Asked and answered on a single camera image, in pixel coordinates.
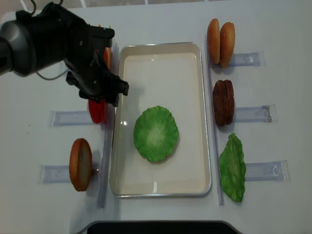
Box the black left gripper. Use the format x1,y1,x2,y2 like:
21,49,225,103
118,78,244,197
64,23,129,107

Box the red tomato slice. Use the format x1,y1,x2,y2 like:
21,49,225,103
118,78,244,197
88,99,101,124

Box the green lettuce leaf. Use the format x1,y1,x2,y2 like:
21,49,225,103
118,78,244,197
219,133,247,203
133,106,179,163

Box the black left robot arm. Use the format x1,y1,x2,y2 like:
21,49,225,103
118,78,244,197
0,2,129,106

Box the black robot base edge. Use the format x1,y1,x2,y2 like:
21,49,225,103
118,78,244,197
87,221,238,234

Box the orange cheese slice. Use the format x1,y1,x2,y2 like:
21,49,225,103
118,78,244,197
103,47,112,70

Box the inner brown meat patty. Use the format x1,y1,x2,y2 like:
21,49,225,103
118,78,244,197
213,80,228,127

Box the brown meat patty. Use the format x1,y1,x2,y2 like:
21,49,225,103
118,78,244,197
213,80,228,127
224,80,235,125

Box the outer brown meat patty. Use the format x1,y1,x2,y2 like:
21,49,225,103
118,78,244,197
224,80,235,125

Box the standing green lettuce leaf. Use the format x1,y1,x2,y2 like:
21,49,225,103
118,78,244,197
219,133,247,203

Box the clear left front strip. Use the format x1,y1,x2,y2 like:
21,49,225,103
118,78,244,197
97,41,119,209

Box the clear strip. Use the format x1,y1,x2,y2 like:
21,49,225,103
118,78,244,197
204,34,224,206
97,41,119,209

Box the white metal tray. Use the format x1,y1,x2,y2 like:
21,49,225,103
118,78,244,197
109,42,212,197

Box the bun bottom slice standing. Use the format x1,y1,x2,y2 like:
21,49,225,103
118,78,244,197
69,138,92,192

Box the inner bun top slice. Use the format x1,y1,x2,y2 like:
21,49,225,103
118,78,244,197
207,18,220,64

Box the outer bun top slice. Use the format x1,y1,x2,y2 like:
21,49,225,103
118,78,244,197
219,22,235,68

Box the clear right front strip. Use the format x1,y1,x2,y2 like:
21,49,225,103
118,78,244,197
204,34,224,206

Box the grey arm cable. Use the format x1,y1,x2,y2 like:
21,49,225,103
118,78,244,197
34,65,70,81

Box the clear tomato holder rail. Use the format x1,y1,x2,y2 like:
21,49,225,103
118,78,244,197
48,111,94,127

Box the clear left bun rail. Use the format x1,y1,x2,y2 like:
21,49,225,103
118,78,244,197
37,164,101,185

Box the clear bun holder rail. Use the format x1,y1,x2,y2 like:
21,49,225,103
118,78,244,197
227,51,266,67

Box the clear patty holder rail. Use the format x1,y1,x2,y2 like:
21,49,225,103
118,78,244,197
233,105,278,123

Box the clear lettuce holder rail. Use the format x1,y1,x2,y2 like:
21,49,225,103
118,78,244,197
245,160,290,181

